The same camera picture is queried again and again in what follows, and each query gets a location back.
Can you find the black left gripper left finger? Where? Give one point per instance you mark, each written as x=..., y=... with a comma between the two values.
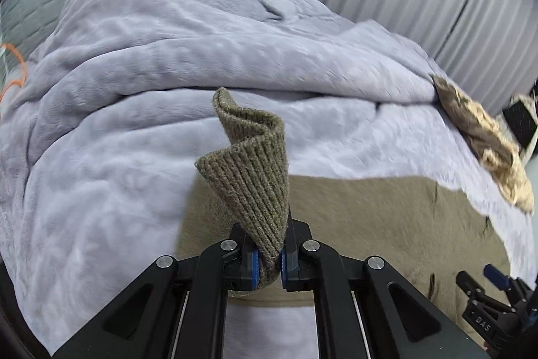
x=174, y=308

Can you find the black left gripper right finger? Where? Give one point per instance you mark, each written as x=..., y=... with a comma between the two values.
x=366, y=308

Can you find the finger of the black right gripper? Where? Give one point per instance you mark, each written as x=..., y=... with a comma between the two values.
x=467, y=284
x=497, y=278

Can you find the olive knit sweater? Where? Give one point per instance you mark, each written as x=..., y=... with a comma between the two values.
x=428, y=233

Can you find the cream and brown striped garment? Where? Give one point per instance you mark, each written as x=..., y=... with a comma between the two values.
x=493, y=149

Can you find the black sparkly bag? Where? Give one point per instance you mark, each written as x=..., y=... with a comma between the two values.
x=521, y=118

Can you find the lavender plush blanket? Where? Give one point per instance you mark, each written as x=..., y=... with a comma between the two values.
x=99, y=146

